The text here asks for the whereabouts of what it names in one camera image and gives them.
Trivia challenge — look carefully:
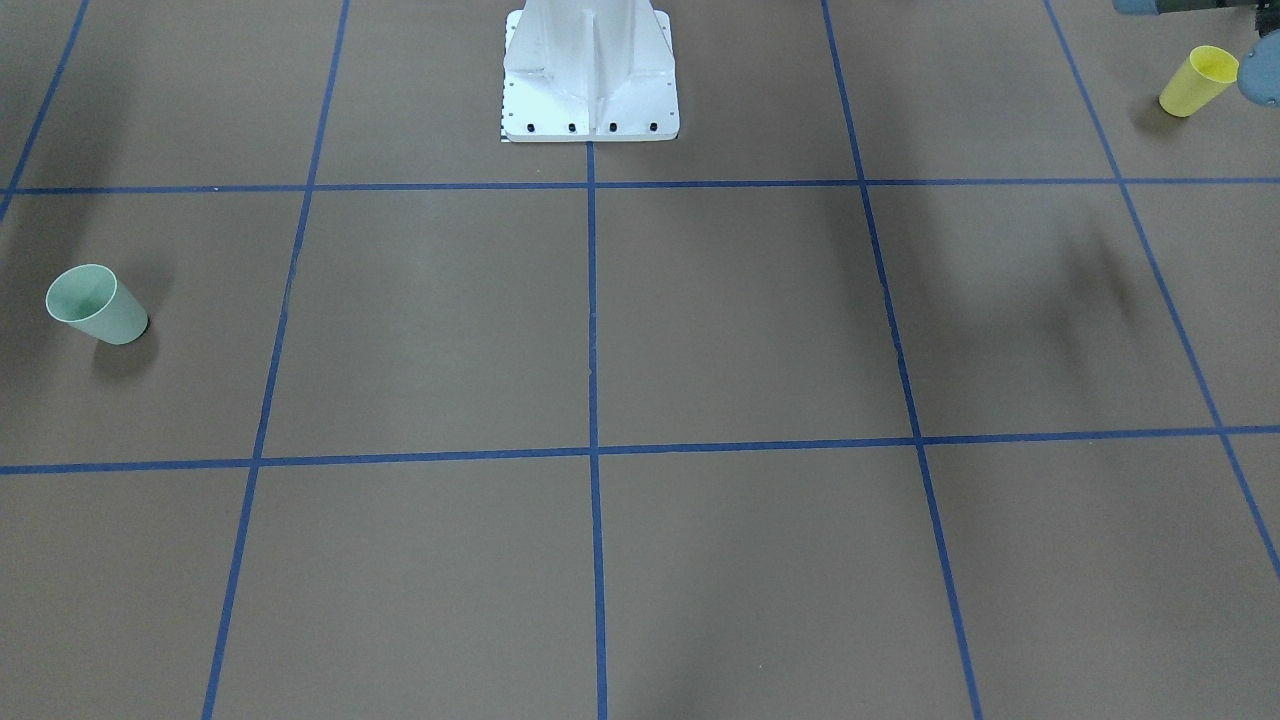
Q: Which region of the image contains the yellow plastic cup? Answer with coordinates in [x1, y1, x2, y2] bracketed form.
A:
[1158, 45, 1240, 118]

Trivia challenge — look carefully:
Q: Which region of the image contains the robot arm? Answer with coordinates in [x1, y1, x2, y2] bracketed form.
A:
[1112, 1, 1279, 118]

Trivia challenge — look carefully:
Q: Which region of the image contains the pale green plastic cup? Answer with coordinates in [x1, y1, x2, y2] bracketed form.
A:
[45, 264, 150, 346]

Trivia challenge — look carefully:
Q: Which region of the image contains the brown paper table mat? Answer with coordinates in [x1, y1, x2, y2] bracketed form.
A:
[3, 1, 1277, 719]

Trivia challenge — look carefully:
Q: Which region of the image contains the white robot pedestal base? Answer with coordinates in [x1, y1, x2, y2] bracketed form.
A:
[500, 1, 681, 143]

